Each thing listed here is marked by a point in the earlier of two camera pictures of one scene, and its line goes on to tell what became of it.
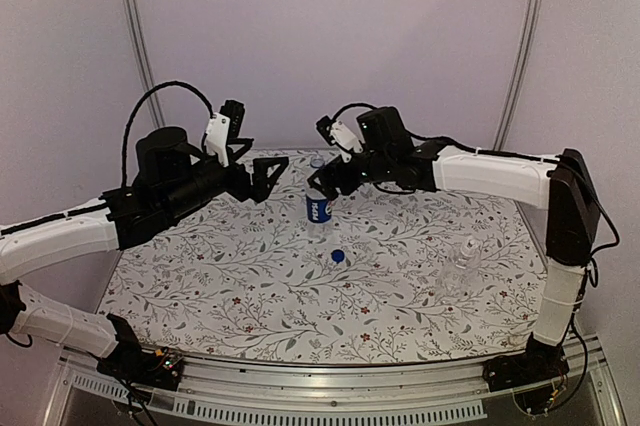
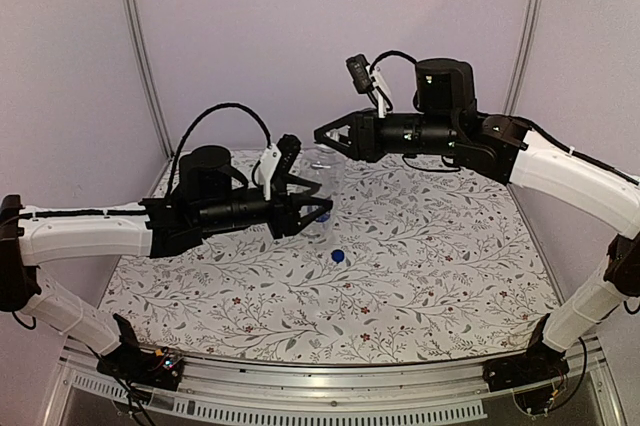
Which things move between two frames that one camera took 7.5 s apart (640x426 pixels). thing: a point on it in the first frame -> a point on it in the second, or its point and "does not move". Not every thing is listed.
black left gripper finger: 262,185 -> 322,207
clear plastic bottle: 459,277 -> 327,167
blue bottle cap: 338,255 does not move
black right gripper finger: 322,182 -> 346,120
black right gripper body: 350,183 -> 376,146
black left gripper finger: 236,146 -> 303,182
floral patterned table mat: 300,273 does not move
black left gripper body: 239,187 -> 282,219
